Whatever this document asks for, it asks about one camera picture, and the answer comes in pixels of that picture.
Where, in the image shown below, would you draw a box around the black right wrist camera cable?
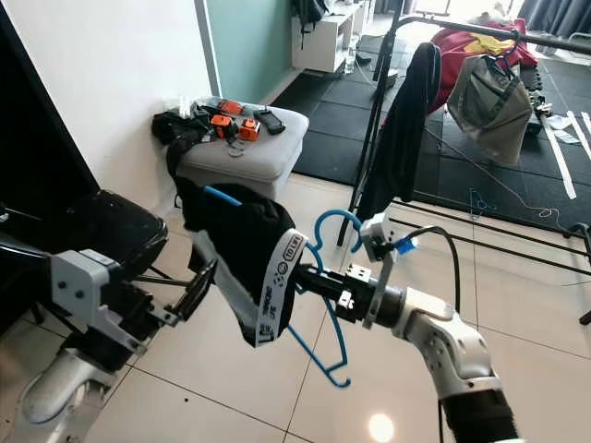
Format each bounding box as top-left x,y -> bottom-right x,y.
399,224 -> 463,310

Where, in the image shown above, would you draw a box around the blue plastic hanger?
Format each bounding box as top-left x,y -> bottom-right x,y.
205,185 -> 366,389

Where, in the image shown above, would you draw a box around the black metal clothes rack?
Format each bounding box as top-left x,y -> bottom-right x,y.
346,0 -> 591,326

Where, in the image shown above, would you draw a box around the dark grey curtain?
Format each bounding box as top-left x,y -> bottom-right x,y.
517,0 -> 591,36

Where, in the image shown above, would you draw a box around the grey hanging garment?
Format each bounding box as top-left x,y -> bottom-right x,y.
446,54 -> 535,167

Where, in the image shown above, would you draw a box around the black backpack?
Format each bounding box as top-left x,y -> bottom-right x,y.
291,0 -> 329,29

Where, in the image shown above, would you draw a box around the black chair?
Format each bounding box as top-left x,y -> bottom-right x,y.
0,189 -> 169,333

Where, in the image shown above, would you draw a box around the red blanket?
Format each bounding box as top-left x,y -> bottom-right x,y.
429,23 -> 541,116

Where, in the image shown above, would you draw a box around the dark navy hanging garment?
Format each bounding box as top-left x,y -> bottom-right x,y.
356,42 -> 442,222

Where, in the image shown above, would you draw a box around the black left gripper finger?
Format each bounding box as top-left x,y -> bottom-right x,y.
187,261 -> 220,322
131,242 -> 163,283

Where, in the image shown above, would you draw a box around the black remote controller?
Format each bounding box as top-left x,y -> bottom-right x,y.
254,108 -> 287,136

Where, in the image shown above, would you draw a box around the light grey padded ottoman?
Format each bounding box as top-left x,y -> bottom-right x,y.
175,100 -> 310,199

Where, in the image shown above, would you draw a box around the black and white shorts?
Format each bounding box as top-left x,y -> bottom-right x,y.
177,177 -> 326,350

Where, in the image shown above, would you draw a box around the yellow cloth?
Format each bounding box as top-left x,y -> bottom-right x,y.
471,32 -> 518,54

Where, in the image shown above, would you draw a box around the black strap bag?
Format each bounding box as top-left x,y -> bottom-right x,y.
152,109 -> 213,199

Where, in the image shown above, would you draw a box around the white cube shelf unit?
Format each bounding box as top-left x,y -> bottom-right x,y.
291,0 -> 366,75

